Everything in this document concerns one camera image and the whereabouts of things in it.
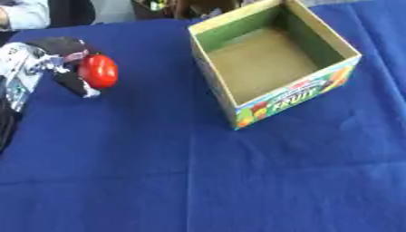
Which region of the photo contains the red toy fruit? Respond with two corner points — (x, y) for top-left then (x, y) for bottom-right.
(76, 53), (120, 90)

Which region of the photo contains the open cardboard box green inside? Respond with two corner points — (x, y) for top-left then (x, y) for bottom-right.
(187, 0), (363, 131)

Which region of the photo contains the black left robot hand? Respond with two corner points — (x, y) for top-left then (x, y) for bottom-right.
(24, 36), (103, 99)

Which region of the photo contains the person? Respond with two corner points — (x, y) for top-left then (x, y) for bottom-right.
(0, 0), (53, 32)

